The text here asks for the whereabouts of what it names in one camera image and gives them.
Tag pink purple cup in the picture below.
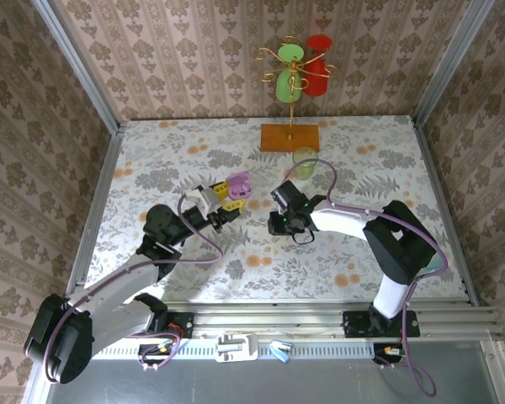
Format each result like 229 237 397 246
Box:
227 171 256 200

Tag clear green plastic cup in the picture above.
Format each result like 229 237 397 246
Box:
292 146 320 182

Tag gold cup stand wooden base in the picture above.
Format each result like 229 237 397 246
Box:
252 35 340 153

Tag blue plastic clip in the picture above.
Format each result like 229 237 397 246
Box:
268 340 295 364

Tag red plastic cup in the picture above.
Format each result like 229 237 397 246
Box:
303 57 332 98
306 35 333 51

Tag teal round object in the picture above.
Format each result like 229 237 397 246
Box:
424 252 444 274

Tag grey metal sheet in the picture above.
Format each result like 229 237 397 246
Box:
37 357 500 404

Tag aluminium table side rail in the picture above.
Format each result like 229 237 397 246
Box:
410 115 481 306
66 128 125 295

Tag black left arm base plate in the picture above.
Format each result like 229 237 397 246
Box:
130 311 194 340

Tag aluminium front rail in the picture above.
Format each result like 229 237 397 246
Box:
66 299 504 338

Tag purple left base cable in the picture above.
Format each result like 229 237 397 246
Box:
125 326 181 372

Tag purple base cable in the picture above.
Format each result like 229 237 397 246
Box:
378 332 438 399
125 326 181 372

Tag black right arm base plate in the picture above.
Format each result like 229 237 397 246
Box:
343 309 421 338

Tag white slotted cable tray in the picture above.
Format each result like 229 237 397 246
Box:
92 338 375 359

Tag white plastic bracket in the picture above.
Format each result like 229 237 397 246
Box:
215 332 258 363

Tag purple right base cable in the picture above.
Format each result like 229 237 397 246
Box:
378 332 438 399

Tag aluminium frame post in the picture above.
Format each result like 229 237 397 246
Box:
412 0 496 124
29 0 122 135

